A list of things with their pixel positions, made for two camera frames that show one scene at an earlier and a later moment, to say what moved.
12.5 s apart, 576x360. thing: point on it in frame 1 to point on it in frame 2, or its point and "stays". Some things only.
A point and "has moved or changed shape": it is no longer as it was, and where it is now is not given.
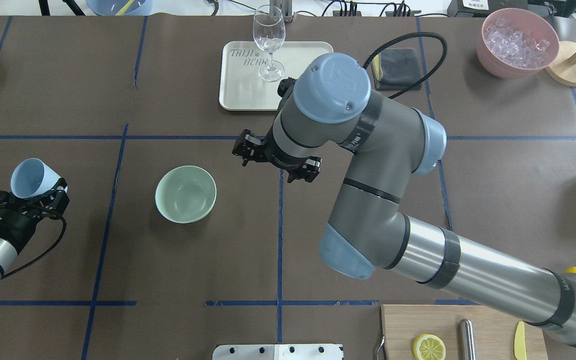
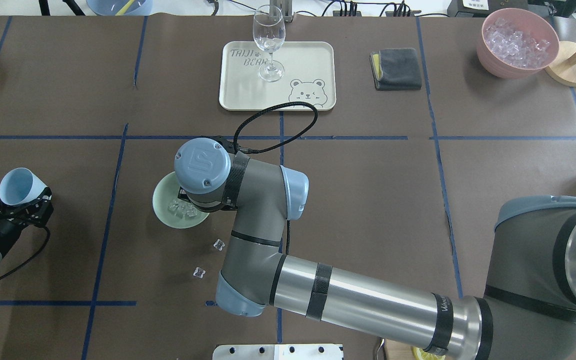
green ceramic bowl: [186, 194] stays
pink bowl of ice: [516, 43] stays
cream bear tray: [241, 88] stays
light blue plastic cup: [31, 177] has moved or changed shape
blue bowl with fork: [121, 7] stays
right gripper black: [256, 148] to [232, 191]
